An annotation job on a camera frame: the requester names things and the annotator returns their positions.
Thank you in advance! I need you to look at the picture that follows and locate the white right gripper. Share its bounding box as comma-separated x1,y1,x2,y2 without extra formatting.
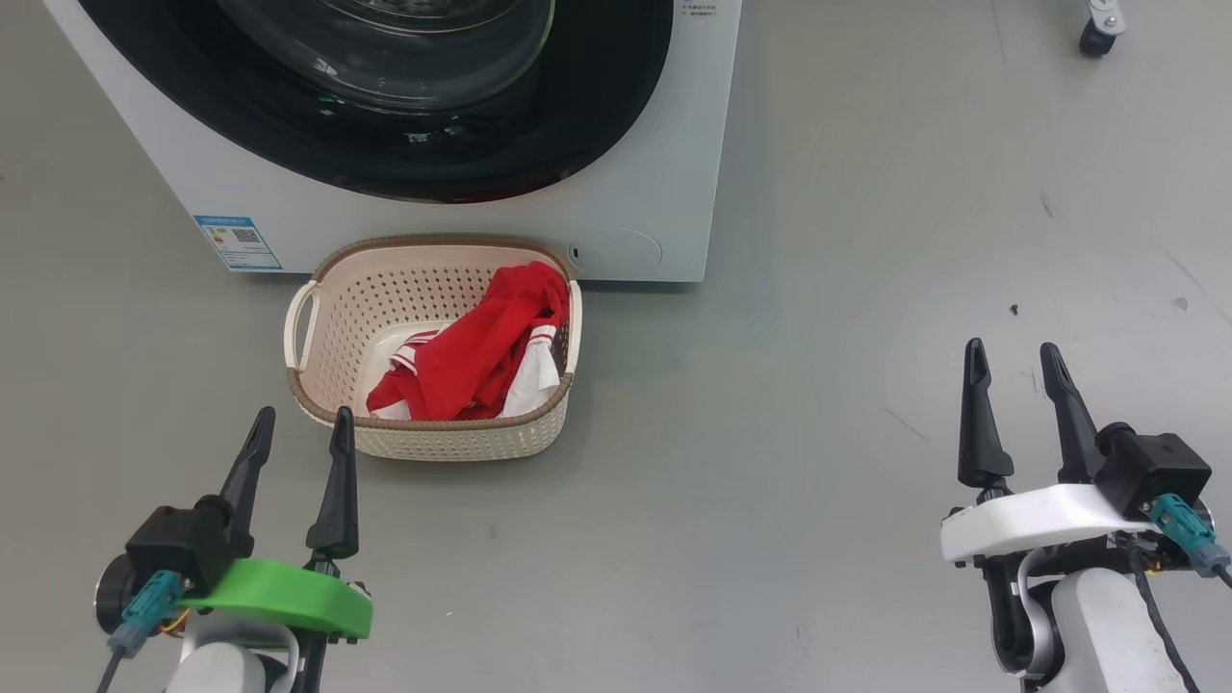
940,338,1185,574

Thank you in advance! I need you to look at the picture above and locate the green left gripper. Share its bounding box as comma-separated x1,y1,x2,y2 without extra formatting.
178,406,374,693

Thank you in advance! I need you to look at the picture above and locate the red and white garment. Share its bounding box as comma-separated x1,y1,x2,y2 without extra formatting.
366,261,571,423

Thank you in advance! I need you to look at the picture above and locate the dark washing machine door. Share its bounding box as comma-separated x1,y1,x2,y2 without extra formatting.
77,0,675,205

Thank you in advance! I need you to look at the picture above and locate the beige perforated laundry basket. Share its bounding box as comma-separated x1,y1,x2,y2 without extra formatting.
284,234,583,462

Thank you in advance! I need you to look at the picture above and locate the white front-load washing machine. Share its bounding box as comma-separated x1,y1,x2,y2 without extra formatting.
43,0,744,283

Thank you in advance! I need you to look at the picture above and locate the blue energy label sticker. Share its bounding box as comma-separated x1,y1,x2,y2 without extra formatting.
192,214,284,272

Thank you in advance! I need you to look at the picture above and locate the left teal connector cable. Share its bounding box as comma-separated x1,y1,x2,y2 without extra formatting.
96,570,186,693

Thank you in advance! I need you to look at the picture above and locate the teal connector cable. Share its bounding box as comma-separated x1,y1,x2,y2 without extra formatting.
96,570,186,693
1143,494,1232,590

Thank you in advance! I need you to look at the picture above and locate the right teal connector cable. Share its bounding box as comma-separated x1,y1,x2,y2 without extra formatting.
1143,494,1232,590

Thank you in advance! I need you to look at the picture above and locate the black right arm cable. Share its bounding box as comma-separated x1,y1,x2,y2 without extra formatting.
1126,549,1204,693

